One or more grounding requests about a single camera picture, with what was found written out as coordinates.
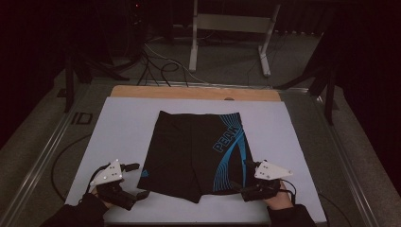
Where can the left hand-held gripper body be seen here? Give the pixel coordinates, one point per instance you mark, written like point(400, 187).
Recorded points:
point(108, 175)

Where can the black shorts with blue print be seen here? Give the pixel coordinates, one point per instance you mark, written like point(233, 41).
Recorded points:
point(186, 151)

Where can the person's left hand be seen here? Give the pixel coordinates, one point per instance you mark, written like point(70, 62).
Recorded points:
point(95, 190)

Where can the dark cabinet with red light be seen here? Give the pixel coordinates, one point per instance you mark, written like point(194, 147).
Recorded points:
point(137, 19)

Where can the person's right hand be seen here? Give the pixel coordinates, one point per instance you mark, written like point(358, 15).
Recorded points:
point(282, 201)

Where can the white metal stand frame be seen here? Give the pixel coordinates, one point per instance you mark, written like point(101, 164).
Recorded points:
point(233, 22)

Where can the white table mat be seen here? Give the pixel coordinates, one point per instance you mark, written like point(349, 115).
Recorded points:
point(126, 126)

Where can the long metal floor rail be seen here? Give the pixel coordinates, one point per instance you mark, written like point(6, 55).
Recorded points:
point(44, 157)
point(346, 164)

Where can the short metal floor rail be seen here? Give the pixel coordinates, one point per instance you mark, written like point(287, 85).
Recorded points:
point(220, 85)

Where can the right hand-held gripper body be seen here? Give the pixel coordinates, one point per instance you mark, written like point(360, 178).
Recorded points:
point(269, 171)

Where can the black stand with angled legs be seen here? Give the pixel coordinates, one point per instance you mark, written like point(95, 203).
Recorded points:
point(329, 94)

